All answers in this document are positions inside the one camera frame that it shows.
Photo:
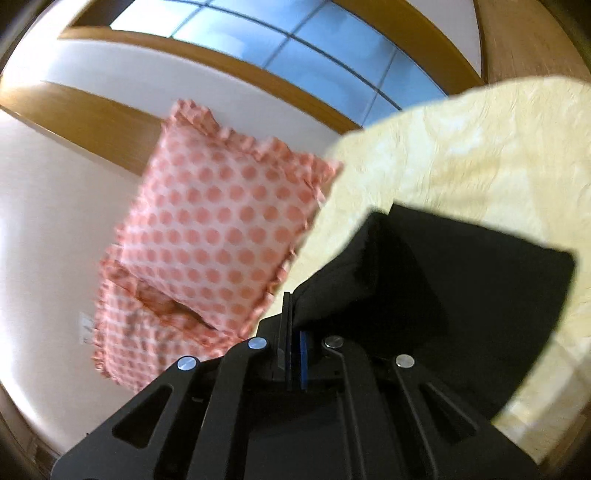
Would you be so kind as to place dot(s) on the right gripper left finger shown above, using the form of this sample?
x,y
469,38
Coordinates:
x,y
219,419

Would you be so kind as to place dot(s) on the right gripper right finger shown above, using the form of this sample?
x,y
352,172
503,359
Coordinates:
x,y
405,422

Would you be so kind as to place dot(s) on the black pants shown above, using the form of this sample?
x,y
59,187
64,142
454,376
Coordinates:
x,y
473,305

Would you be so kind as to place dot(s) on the polka dot pillow lower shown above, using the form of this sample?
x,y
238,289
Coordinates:
x,y
138,332

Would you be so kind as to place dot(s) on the polka dot pillow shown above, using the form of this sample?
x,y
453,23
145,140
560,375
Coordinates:
x,y
219,217
138,332

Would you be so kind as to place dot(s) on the polka dot pillow upper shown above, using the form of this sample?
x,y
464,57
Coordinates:
x,y
219,217

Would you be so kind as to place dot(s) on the yellow patterned bedsheet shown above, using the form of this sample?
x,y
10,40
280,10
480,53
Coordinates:
x,y
514,156

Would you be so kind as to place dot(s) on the blue glass window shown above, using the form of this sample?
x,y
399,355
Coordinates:
x,y
317,46

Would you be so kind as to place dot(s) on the white wall switch plate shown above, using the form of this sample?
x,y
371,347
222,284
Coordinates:
x,y
85,328

